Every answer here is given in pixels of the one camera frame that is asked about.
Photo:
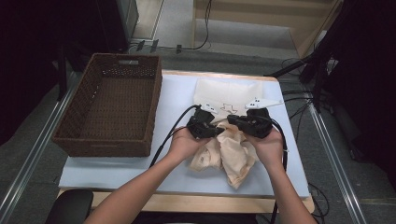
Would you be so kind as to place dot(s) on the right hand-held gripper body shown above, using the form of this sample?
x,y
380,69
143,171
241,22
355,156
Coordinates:
x,y
258,123

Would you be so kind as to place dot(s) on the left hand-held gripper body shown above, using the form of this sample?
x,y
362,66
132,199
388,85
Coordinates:
x,y
199,123

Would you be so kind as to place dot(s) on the peach cloth garment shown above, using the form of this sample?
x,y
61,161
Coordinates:
x,y
232,155

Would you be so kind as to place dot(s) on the brown wicker basket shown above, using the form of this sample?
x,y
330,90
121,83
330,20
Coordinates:
x,y
106,105

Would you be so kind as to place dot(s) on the person's left hand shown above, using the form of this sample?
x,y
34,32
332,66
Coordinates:
x,y
185,146

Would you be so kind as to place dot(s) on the person's right hand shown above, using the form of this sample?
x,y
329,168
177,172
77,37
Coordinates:
x,y
269,151

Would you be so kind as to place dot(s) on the light blue table cover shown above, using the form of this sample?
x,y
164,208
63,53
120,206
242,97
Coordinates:
x,y
174,102

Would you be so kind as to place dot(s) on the black tripod stand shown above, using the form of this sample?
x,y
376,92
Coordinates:
x,y
318,84

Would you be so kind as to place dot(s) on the small black plug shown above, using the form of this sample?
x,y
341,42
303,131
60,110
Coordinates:
x,y
179,48

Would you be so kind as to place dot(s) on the wooden step platform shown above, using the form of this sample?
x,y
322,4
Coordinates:
x,y
249,17

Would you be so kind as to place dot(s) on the dark curtain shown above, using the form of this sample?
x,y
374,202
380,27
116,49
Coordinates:
x,y
370,77
28,62

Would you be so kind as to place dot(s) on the dark cabinet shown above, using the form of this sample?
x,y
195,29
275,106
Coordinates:
x,y
115,25

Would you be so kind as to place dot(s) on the black chair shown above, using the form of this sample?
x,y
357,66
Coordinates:
x,y
70,207

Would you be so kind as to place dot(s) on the metal floor rail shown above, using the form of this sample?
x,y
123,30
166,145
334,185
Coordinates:
x,y
31,158
336,168

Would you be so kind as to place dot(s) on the black stand post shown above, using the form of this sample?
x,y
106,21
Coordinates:
x,y
61,74

